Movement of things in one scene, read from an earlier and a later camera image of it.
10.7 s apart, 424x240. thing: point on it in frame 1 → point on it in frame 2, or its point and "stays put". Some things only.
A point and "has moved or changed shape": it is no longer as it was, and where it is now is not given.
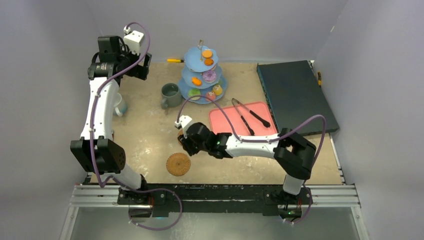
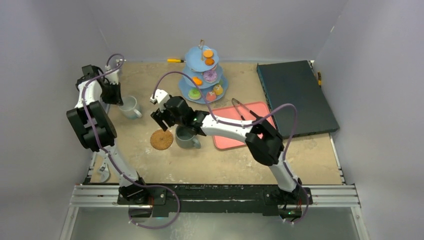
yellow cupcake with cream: x=217 y=89 stays put
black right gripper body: x=187 y=143 → x=164 y=116
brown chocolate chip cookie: x=208 y=62 stays put
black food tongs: x=250 y=130 stays put
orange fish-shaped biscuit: x=196 y=81 stays put
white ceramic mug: x=121 y=108 has moved or changed shape
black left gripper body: x=139 y=71 → x=111 y=94
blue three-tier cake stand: x=201 y=76 stays put
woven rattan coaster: x=178 y=164 → x=161 y=140
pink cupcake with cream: x=210 y=95 stays put
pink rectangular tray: x=218 y=123 stays put
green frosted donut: x=194 y=92 stays put
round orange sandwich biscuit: x=207 y=54 stays put
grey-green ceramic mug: x=171 y=95 has moved or changed shape
